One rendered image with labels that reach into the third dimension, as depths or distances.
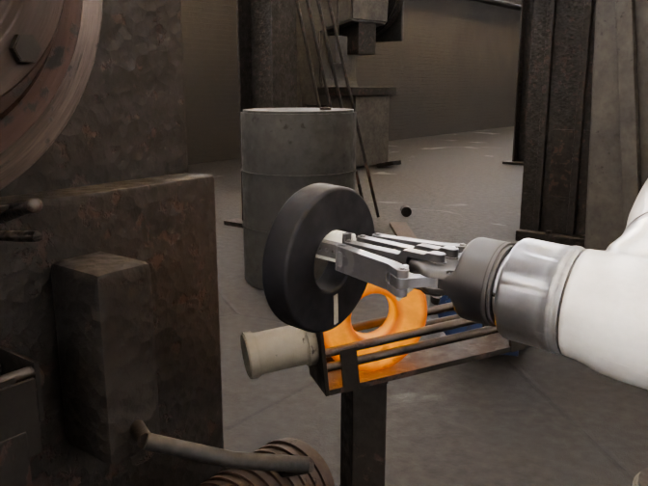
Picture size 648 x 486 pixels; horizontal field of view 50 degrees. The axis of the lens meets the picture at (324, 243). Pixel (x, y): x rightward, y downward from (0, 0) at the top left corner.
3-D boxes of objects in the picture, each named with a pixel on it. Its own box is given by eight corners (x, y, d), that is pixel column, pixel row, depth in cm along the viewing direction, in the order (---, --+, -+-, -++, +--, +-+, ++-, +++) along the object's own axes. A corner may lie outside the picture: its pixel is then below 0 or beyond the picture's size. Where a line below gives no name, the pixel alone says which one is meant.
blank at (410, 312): (352, 385, 96) (360, 395, 93) (288, 304, 91) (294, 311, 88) (438, 314, 98) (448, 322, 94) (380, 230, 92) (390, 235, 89)
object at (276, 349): (243, 368, 92) (237, 326, 90) (308, 354, 94) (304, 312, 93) (253, 387, 86) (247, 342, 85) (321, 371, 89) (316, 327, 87)
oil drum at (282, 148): (219, 281, 362) (213, 107, 342) (292, 258, 408) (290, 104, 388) (309, 302, 327) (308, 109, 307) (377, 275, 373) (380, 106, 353)
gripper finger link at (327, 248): (361, 261, 69) (342, 267, 66) (320, 252, 71) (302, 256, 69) (362, 247, 68) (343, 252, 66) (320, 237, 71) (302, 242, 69)
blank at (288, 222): (255, 201, 65) (282, 205, 63) (352, 168, 77) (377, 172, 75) (263, 348, 70) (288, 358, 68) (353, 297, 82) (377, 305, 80)
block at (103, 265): (59, 443, 88) (41, 259, 82) (112, 419, 94) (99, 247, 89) (111, 471, 81) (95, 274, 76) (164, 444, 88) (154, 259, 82)
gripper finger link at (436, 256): (445, 293, 64) (438, 297, 62) (344, 269, 70) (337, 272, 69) (448, 253, 63) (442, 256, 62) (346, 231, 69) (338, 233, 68)
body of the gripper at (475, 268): (484, 340, 58) (390, 313, 63) (524, 314, 64) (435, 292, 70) (494, 254, 56) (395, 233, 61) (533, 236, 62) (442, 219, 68)
